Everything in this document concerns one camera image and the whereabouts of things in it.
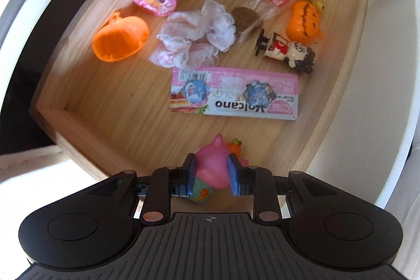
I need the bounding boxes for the orange pumpkin toy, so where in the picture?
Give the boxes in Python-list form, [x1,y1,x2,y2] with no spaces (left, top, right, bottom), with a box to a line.
[286,1,325,44]

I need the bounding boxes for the black-haired doll figurine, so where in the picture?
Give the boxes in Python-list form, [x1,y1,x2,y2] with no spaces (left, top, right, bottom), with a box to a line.
[254,29,317,76]

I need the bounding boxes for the pink squishy animal toy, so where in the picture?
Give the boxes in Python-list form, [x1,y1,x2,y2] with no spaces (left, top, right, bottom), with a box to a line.
[188,134,252,204]

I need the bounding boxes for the pink white snack packet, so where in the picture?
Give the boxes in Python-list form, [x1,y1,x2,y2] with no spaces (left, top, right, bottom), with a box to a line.
[169,67,300,121]

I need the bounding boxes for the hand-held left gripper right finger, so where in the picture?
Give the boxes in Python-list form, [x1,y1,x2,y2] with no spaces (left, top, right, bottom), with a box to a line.
[227,154,333,223]

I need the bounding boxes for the white lace scrunchie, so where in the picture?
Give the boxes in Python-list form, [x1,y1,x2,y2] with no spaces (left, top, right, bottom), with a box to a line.
[149,0,237,68]

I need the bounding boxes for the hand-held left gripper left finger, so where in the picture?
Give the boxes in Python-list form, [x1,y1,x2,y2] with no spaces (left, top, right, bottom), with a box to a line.
[89,154,199,223]

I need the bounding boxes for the wooden tray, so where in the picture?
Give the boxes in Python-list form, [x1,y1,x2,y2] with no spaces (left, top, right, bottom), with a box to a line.
[30,0,371,184]

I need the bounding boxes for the orange plastic capsule shell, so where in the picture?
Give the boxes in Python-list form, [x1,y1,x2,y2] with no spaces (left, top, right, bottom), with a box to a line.
[92,12,150,63]

